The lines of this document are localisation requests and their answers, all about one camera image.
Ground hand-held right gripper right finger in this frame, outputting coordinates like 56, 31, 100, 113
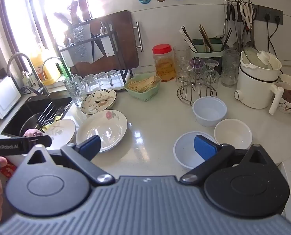
179, 135, 275, 184

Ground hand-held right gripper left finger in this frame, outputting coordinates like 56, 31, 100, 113
22, 135, 116, 187

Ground translucent plastic bowl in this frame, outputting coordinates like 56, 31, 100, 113
173, 131, 220, 170
192, 97, 228, 127

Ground white leaf print plate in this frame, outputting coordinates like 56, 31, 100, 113
43, 119, 76, 148

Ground rabbit print plate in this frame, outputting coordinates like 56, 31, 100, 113
80, 89, 117, 115

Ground purple cloth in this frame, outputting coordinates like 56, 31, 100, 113
23, 128, 43, 137

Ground red packet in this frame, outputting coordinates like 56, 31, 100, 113
0, 164, 17, 180

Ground black sink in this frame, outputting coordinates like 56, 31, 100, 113
0, 96, 74, 138

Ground cream ceramic bowl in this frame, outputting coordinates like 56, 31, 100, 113
214, 118, 253, 150

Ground black sink rack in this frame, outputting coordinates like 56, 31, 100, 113
36, 101, 63, 131

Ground white box appliance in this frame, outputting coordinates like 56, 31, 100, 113
0, 76, 22, 120

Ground white drip tray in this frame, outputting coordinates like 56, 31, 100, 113
84, 77, 127, 95

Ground textured glass pitcher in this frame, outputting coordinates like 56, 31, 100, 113
63, 74, 86, 107

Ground clear drinking glass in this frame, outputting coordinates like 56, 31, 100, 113
107, 70, 125, 89
96, 72, 111, 90
85, 75, 98, 92

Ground tall curved metal faucet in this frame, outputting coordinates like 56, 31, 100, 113
7, 52, 51, 99

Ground green plastic basket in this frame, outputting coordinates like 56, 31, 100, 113
124, 73, 162, 102

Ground white electric cooker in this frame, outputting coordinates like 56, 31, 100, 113
234, 46, 286, 115

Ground green bottle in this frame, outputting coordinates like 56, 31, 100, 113
57, 62, 72, 78

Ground bundle of dry noodles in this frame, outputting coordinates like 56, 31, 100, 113
128, 76, 160, 91

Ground yellow oil bottle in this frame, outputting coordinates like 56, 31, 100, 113
30, 46, 62, 85

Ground tall textured glass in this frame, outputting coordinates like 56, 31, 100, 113
173, 45, 190, 81
221, 49, 240, 88

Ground purple tinted stemmed glass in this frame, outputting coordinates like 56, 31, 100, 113
189, 57, 205, 79

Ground green chopstick holder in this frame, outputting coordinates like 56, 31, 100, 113
190, 38, 226, 63

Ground small curved metal faucet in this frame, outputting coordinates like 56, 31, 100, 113
41, 57, 65, 80

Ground glass pot lid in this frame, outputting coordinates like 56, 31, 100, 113
243, 45, 276, 69

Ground textured grey utensil holder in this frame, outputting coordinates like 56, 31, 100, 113
72, 23, 91, 63

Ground black dish rack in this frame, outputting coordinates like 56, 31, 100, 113
58, 17, 134, 91

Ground brown wooden cutting board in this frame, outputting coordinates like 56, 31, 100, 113
69, 10, 140, 72

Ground bunch of chopsticks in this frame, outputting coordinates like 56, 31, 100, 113
179, 24, 233, 52

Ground hanging metal ladle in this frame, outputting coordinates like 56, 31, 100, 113
243, 24, 256, 48

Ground bunch of kitchen utensils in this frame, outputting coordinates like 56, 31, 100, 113
53, 0, 85, 26

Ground wire glass rack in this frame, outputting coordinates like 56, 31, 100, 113
176, 61, 218, 106

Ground metal bar handle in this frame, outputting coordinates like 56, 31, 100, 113
135, 21, 144, 52

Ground brown window frame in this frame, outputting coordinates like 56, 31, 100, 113
0, 0, 93, 61

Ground white handled scissors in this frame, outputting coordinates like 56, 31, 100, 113
240, 2, 254, 30

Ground black power cable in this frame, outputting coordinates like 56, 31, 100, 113
269, 16, 281, 40
264, 13, 283, 60

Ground dark wall socket strip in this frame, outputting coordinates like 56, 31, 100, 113
253, 4, 283, 25

